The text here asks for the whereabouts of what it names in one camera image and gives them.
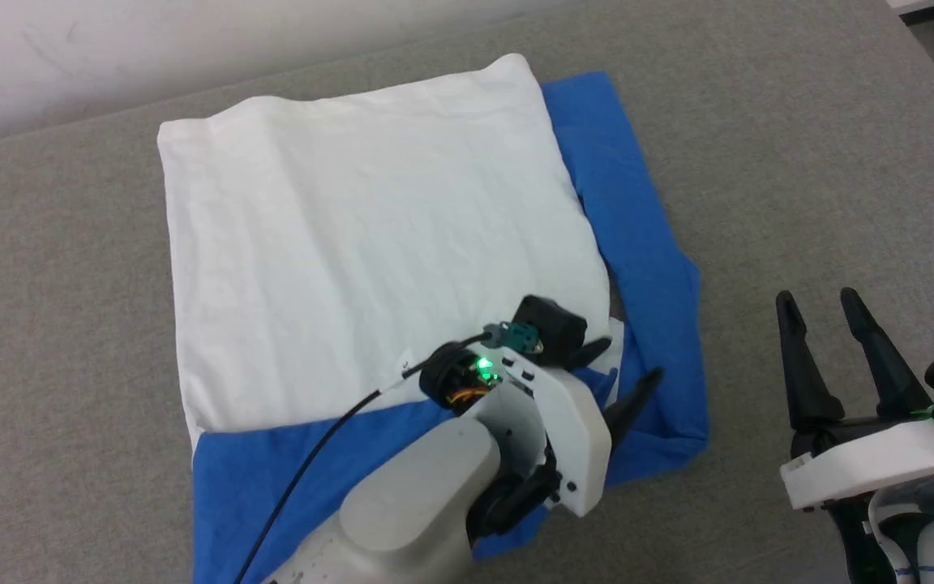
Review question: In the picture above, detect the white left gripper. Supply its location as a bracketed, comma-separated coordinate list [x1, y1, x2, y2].
[418, 337, 665, 518]

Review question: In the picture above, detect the blue and white t-shirt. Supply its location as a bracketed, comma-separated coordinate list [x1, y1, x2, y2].
[156, 53, 711, 584]

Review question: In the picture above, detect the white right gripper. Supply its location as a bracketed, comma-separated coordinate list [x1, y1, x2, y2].
[775, 287, 934, 512]

